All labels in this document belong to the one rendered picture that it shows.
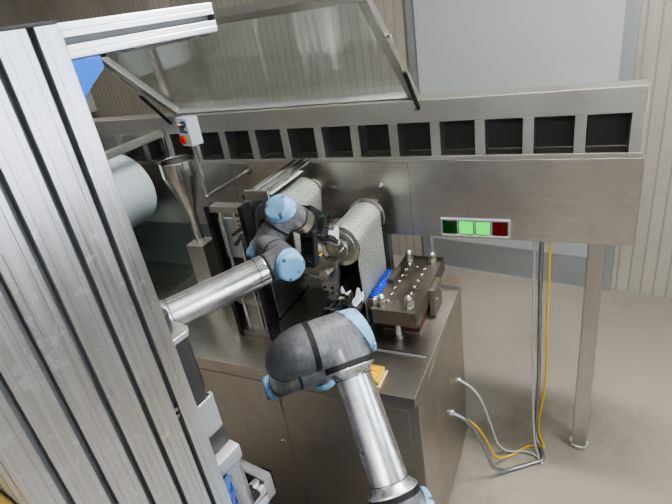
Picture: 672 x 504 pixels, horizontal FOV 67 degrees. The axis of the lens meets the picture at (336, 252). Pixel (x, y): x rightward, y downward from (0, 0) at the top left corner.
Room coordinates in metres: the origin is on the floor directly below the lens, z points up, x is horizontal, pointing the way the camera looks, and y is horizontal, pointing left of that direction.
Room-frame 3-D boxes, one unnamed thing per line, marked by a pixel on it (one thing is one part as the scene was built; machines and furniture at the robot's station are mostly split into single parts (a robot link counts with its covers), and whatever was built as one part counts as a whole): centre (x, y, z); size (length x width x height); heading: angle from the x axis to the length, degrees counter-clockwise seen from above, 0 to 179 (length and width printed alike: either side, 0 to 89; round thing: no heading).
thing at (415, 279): (1.61, -0.25, 1.00); 0.40 x 0.16 x 0.06; 152
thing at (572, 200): (2.26, 0.34, 1.29); 3.10 x 0.28 x 0.30; 62
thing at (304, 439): (2.05, 0.78, 0.43); 2.52 x 0.64 x 0.86; 62
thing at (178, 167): (2.00, 0.56, 1.50); 0.14 x 0.14 x 0.06
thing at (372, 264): (1.63, -0.13, 1.11); 0.23 x 0.01 x 0.18; 152
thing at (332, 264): (1.54, 0.03, 1.05); 0.06 x 0.05 x 0.31; 152
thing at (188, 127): (1.85, 0.45, 1.66); 0.07 x 0.07 x 0.10; 45
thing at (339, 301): (1.36, 0.02, 1.12); 0.12 x 0.08 x 0.09; 151
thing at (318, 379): (1.22, 0.12, 1.01); 0.11 x 0.08 x 0.11; 105
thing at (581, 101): (2.19, 0.38, 1.55); 3.08 x 0.08 x 0.23; 62
